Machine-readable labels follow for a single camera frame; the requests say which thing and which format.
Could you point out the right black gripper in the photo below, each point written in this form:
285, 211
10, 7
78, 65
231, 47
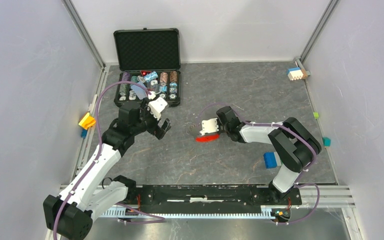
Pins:
220, 130

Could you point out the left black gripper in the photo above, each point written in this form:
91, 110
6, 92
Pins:
158, 132

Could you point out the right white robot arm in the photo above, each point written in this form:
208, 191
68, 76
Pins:
296, 147

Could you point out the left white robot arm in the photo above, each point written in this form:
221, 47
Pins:
72, 213

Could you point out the blue green white brick block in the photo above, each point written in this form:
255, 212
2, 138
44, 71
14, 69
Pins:
272, 160

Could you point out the black poker chip case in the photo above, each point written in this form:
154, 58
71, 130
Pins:
142, 51

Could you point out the yellow orange toy block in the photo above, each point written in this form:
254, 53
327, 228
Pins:
87, 121

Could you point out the white blue brown brick block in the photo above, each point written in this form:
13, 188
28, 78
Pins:
297, 73

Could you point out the small green cube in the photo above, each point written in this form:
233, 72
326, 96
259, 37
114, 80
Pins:
316, 115

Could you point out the small teal cube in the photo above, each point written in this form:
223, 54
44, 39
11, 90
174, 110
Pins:
326, 141

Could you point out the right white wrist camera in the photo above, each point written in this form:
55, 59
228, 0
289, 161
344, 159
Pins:
210, 126

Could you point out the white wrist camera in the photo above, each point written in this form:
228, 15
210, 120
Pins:
210, 126
156, 105

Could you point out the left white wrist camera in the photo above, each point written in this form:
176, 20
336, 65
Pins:
156, 105

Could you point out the white slotted cable duct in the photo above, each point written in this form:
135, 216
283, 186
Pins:
121, 212

